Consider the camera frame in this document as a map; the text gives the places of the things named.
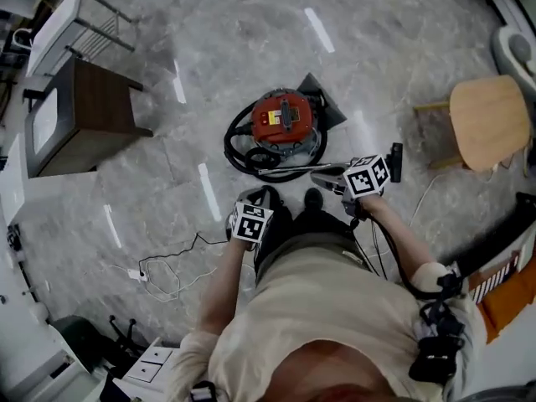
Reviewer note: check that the red vacuum cleaner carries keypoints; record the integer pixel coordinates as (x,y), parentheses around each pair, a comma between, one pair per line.
(285,117)

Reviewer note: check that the person's black right shoe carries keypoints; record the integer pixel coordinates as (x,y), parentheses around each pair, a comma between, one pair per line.
(313,198)

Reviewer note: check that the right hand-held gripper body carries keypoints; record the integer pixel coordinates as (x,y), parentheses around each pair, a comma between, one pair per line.
(366,178)

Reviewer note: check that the white power strip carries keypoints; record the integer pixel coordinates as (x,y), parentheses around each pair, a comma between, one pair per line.
(137,274)

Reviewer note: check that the person's right forearm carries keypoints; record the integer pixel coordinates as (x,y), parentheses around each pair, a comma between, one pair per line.
(398,233)

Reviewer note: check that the person's left forearm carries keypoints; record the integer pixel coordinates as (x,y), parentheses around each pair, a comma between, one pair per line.
(222,287)

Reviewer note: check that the black plastic squeegee head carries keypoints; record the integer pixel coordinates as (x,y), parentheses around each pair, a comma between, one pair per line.
(395,161)

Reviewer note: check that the white round appliance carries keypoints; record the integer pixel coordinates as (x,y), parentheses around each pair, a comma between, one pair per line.
(515,48)

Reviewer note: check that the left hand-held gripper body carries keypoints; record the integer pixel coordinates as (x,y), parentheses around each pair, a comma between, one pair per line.
(251,224)

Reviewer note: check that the white drawer cabinet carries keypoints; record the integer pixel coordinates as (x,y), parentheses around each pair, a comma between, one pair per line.
(151,362)

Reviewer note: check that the brown wooden cabinet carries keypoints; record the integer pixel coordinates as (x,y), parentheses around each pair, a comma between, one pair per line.
(96,115)

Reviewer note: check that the person's black trousers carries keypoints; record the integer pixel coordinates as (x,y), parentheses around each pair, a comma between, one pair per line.
(310,228)

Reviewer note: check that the metal rack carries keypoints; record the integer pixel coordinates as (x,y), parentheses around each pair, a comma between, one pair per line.
(104,27)

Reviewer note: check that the striped blanket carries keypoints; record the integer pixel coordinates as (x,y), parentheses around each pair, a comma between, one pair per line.
(494,281)

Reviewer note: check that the white basin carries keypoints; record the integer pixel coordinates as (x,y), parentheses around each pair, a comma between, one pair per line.
(44,122)

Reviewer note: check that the dark grey board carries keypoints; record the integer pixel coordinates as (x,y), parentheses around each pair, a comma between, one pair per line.
(324,107)

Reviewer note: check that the black office chair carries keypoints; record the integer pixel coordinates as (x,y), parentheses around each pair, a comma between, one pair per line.
(92,341)

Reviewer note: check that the orange sofa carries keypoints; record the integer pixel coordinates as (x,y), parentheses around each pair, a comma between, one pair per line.
(511,304)

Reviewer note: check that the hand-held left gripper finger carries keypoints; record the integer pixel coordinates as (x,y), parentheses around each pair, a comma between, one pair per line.
(271,197)
(251,195)

